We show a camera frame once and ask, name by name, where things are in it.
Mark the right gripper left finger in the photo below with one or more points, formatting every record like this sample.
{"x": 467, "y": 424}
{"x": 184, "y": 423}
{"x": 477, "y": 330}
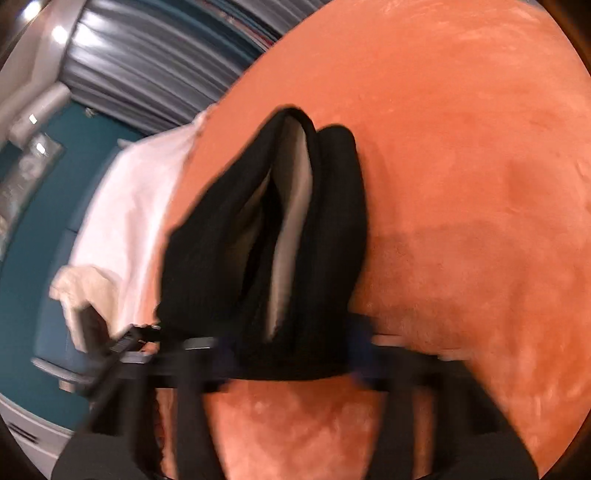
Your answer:
{"x": 119, "y": 437}

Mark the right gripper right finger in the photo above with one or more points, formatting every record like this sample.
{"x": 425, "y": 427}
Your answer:
{"x": 471, "y": 437}

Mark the black pants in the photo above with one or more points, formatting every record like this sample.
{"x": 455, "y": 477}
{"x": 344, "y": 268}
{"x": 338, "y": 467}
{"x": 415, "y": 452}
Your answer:
{"x": 267, "y": 260}

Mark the teal upholstered headboard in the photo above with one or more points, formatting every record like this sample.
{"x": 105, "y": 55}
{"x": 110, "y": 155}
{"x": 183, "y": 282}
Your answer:
{"x": 26, "y": 268}

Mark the cream quilted comforter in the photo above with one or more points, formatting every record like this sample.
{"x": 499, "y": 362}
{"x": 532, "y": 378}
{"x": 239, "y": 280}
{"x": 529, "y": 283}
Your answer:
{"x": 77, "y": 287}

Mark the white bed sheet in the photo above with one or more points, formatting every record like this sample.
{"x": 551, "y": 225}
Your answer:
{"x": 123, "y": 219}

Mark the orange plush bed blanket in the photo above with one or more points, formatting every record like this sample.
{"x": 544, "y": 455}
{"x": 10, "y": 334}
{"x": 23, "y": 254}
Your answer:
{"x": 472, "y": 120}

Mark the white air conditioner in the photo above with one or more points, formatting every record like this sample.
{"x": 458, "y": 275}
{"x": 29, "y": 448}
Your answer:
{"x": 34, "y": 63}

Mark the grey blue curtains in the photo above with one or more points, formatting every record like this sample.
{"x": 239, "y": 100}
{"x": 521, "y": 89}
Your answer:
{"x": 154, "y": 65}

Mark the silver wall art panel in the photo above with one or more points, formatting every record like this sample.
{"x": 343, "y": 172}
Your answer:
{"x": 23, "y": 180}

